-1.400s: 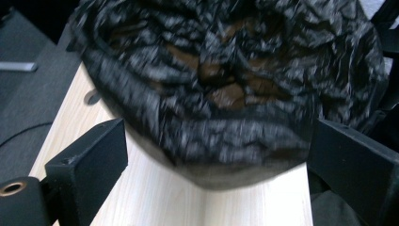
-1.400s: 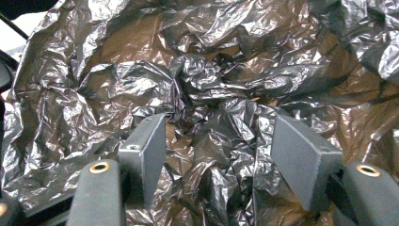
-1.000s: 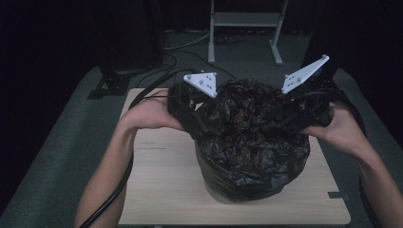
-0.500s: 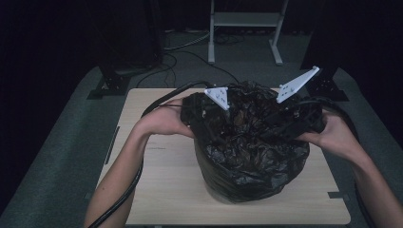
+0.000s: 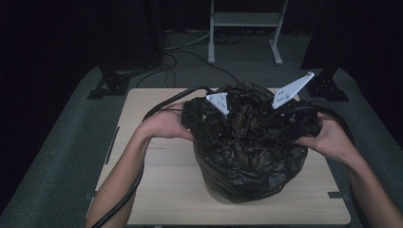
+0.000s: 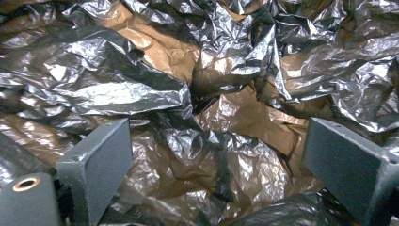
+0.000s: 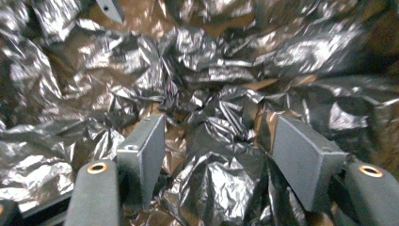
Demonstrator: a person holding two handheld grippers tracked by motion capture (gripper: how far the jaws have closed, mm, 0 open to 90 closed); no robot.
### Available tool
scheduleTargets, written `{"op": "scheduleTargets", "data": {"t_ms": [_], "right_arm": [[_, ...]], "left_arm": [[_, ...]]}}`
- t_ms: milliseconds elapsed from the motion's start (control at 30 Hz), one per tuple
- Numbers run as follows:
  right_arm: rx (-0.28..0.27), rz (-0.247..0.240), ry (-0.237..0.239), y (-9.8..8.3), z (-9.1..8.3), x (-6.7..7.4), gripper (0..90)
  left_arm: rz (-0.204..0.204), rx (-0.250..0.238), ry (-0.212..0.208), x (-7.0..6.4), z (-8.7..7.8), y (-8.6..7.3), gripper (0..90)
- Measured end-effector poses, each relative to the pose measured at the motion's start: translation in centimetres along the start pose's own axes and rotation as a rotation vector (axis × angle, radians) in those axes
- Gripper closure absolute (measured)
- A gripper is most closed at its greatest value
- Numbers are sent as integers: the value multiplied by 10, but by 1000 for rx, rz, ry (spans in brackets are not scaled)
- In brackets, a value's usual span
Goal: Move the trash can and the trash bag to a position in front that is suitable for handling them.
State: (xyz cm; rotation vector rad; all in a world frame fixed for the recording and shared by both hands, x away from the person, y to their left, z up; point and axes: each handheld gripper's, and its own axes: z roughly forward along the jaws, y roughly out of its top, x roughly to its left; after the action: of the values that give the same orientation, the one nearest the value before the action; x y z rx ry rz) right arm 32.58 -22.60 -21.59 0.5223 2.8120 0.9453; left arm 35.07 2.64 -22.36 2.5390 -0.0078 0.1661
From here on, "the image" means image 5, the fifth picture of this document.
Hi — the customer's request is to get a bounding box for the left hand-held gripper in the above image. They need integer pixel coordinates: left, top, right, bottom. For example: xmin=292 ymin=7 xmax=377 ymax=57
xmin=181 ymin=91 xmax=230 ymax=145

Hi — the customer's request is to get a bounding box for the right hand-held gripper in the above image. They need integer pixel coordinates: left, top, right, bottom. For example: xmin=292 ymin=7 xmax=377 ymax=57
xmin=269 ymin=71 xmax=321 ymax=143

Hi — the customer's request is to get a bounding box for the black plastic garbage bag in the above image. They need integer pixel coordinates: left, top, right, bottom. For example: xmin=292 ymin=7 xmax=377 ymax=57
xmin=182 ymin=81 xmax=321 ymax=204

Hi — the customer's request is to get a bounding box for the person's left hand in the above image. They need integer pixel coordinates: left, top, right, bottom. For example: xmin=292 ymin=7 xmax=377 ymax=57
xmin=135 ymin=101 xmax=196 ymax=143

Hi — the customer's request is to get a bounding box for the person's right hand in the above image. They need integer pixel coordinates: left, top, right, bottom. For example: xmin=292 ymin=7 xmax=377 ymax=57
xmin=294 ymin=111 xmax=356 ymax=163

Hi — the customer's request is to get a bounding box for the black stand base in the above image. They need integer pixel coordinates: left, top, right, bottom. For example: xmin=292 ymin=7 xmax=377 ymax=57
xmin=86 ymin=65 xmax=134 ymax=101
xmin=300 ymin=67 xmax=350 ymax=103

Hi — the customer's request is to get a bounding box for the white metal stand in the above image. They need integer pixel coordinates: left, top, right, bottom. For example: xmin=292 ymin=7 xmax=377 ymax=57
xmin=207 ymin=0 xmax=290 ymax=67

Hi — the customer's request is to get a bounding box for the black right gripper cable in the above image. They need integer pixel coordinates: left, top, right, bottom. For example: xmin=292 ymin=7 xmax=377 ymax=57
xmin=296 ymin=103 xmax=372 ymax=228

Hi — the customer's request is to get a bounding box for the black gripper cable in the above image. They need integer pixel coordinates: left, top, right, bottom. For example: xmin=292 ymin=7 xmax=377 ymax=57
xmin=296 ymin=103 xmax=372 ymax=228
xmin=90 ymin=85 xmax=214 ymax=228

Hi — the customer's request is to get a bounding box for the long black floor cable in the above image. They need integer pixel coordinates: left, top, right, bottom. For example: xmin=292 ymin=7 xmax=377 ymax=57
xmin=164 ymin=49 xmax=241 ymax=86

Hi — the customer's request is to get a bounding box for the looped black floor cable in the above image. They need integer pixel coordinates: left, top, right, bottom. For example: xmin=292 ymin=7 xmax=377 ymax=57
xmin=135 ymin=51 xmax=179 ymax=89

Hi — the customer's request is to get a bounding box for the white floor cable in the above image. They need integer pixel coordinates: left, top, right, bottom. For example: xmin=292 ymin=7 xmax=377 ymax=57
xmin=163 ymin=31 xmax=212 ymax=51

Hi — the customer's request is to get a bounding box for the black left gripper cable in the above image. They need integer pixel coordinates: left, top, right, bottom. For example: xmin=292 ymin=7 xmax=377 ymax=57
xmin=90 ymin=85 xmax=214 ymax=228

